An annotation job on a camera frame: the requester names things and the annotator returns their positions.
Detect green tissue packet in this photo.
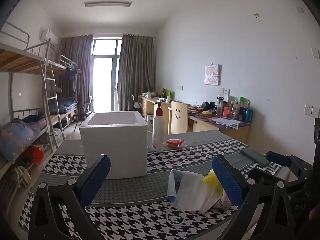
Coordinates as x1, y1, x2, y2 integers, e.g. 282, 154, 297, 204
213, 192, 232, 210

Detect blue surgical face mask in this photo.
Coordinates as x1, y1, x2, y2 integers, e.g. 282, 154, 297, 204
166, 170, 222, 226

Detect red plastic bag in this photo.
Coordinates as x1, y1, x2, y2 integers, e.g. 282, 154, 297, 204
20, 145, 44, 163

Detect teal bottle on desk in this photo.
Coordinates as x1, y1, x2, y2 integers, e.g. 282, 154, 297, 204
245, 108, 253, 124

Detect papers on desk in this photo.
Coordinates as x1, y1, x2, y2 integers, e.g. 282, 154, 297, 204
213, 117, 241, 129

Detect white foam box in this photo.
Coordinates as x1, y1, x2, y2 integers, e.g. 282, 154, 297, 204
79, 111, 148, 180

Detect blue plaid quilt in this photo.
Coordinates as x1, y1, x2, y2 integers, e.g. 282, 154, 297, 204
1, 115, 46, 163

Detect wooden desk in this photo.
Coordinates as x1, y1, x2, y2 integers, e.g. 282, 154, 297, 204
138, 95, 250, 144

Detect black folding chair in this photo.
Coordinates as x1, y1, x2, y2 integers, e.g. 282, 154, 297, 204
74, 96, 93, 131

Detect red snack packet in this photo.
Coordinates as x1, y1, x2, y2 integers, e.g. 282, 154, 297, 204
164, 139, 185, 148

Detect metal bunk bed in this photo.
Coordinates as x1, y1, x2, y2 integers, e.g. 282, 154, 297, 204
1, 22, 78, 212

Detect smiley face wooden chair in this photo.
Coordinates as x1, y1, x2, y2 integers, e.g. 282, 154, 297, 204
169, 101, 188, 134

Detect white red pump bottle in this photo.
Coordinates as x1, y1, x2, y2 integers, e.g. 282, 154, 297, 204
152, 102, 164, 152

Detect right brown curtain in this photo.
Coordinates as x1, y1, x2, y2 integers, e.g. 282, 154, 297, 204
117, 34, 156, 111

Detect brown curtain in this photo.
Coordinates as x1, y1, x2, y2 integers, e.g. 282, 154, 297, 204
56, 35, 93, 111
117, 34, 156, 111

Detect left brown curtain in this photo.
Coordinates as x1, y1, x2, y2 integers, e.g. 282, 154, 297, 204
56, 35, 93, 111

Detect balcony glass door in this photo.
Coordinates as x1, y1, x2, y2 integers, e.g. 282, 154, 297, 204
91, 36, 122, 113

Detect white air conditioner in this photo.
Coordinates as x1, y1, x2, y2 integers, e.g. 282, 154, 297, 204
40, 29, 59, 46

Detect ceiling light fixture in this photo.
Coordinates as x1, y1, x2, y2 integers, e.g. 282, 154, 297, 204
85, 1, 132, 8

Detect wall power sockets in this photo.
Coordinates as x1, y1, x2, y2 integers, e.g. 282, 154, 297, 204
304, 103, 319, 118

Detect pink anime wall picture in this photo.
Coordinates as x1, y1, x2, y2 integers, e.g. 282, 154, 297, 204
204, 64, 222, 86

